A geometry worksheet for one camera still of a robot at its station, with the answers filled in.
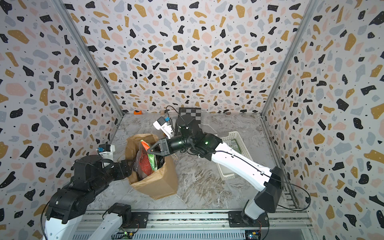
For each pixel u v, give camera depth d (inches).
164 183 26.0
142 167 29.3
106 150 21.6
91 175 17.9
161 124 21.9
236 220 28.8
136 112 48.1
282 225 29.3
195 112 46.5
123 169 22.1
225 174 32.1
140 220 28.9
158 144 21.6
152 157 22.3
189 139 19.8
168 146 20.3
